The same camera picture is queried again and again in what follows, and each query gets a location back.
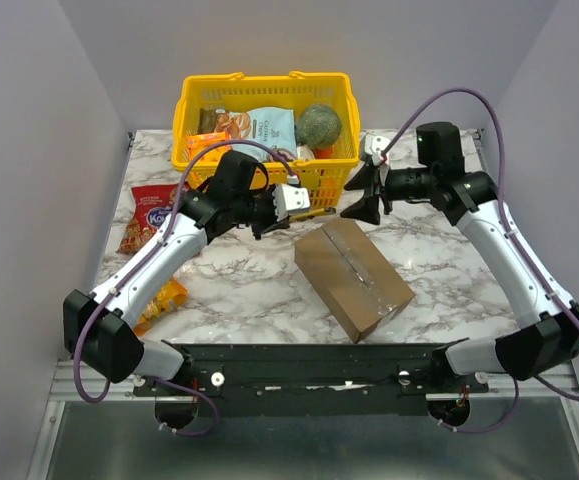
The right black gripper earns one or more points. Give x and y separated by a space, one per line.
379 189

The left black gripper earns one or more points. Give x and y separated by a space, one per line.
272 219

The yellow utility knife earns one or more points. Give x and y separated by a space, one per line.
312 214

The brown cardboard express box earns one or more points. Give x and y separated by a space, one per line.
352 277

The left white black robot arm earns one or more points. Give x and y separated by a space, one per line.
99 326

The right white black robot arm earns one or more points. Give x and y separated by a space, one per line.
547 315

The yellow plastic shopping basket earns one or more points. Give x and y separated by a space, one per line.
323 177

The green round melon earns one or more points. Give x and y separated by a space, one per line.
318 127

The light blue chips bag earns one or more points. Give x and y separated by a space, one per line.
272 127

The orange toy package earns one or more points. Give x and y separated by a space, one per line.
195 144

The red candy bag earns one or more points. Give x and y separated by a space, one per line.
153 203

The orange yellow snack bag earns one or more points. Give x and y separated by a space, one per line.
168 299

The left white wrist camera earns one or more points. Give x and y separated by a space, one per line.
290 200

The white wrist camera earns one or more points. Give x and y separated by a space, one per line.
373 149
290 200

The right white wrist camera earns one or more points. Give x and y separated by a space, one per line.
373 149

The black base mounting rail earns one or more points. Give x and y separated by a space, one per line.
317 380

